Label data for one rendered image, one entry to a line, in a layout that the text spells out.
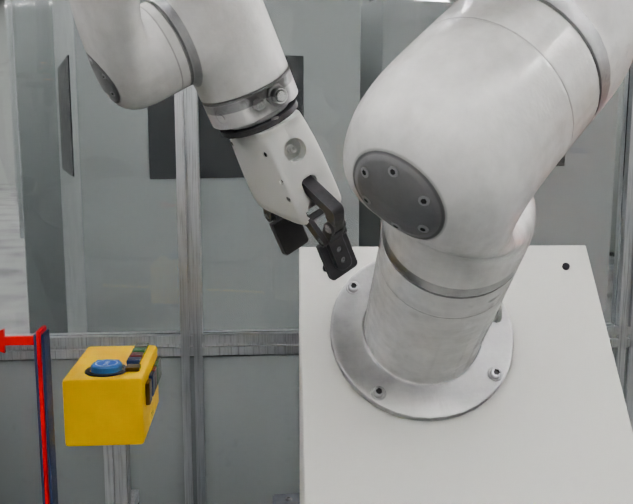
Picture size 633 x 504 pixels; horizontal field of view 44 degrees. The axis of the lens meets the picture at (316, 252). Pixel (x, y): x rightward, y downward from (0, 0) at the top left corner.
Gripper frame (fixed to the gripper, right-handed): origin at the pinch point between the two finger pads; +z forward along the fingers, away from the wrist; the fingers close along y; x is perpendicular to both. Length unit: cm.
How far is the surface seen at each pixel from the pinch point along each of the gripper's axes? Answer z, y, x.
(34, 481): 51, 76, 41
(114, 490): 31, 31, 29
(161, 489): 62, 65, 23
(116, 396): 15.9, 25.4, 22.4
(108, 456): 26.3, 31.0, 27.3
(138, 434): 21.3, 23.6, 22.7
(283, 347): 46, 57, -9
